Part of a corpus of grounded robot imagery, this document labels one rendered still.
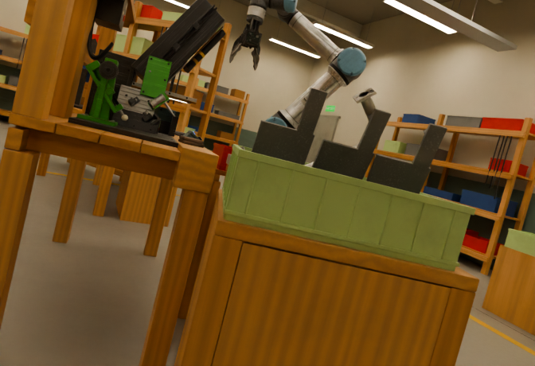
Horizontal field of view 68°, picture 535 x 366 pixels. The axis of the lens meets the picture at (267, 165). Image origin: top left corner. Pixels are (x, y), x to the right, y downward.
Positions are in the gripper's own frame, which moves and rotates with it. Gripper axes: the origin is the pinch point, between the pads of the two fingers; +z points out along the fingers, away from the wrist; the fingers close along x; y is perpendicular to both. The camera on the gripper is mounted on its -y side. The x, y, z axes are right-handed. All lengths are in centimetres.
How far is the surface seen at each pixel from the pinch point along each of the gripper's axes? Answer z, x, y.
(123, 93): 24, -47, -37
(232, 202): 46, -10, 83
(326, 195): 39, 11, 87
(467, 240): 95, 437, -282
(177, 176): 50, -18, 26
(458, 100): -130, 476, -425
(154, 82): 14, -34, -37
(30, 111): 39, -69, 25
